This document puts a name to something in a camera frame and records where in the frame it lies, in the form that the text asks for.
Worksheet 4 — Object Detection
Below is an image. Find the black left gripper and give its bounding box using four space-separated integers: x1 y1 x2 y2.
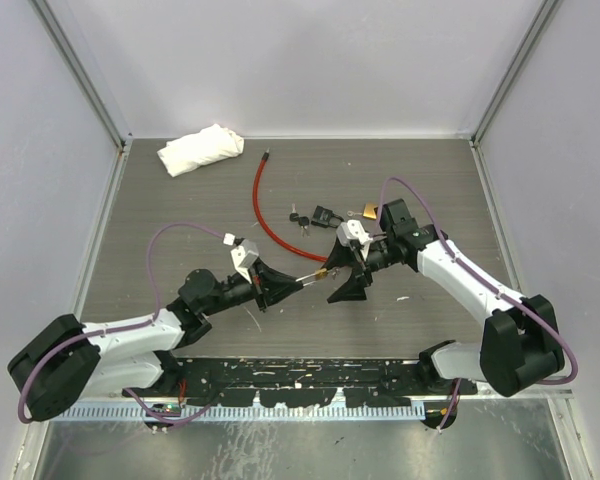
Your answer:
201 257 302 317

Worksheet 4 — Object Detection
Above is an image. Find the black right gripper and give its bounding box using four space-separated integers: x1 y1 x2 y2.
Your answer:
318 235 396 303

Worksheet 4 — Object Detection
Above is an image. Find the small brass padlock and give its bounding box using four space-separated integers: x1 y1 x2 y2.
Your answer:
296 268 329 285

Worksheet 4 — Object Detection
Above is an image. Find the black padlock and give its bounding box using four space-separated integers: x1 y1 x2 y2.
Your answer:
310 205 344 229

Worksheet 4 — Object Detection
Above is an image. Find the large brass padlock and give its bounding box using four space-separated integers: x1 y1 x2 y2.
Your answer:
362 203 378 220

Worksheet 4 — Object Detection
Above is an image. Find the black-headed key bunch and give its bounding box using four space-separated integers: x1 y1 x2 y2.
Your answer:
289 203 310 237

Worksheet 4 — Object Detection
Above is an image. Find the white cloth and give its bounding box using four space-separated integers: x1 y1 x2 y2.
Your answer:
157 124 245 177

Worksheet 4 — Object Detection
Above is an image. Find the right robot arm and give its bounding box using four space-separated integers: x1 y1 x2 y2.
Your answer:
323 199 565 397

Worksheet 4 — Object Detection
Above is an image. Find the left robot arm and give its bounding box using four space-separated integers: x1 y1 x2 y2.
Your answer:
7 260 304 424

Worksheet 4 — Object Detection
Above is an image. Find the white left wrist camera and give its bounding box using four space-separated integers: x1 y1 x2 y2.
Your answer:
230 240 259 284

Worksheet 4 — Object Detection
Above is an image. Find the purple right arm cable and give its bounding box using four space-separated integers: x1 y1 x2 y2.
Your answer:
369 175 580 385

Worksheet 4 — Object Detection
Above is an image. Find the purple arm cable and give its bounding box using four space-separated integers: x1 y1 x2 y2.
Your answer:
17 222 236 425
369 175 580 385

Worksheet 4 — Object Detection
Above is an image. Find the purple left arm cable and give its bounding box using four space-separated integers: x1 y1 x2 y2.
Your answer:
17 222 236 425

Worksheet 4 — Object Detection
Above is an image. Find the aluminium frame rail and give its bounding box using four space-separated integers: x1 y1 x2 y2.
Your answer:
76 384 574 405

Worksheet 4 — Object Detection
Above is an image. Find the red cable lock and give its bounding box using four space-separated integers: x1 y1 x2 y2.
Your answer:
251 149 327 264

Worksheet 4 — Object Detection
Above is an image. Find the blue slotted cable duct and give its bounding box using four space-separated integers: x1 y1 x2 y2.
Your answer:
54 401 426 422

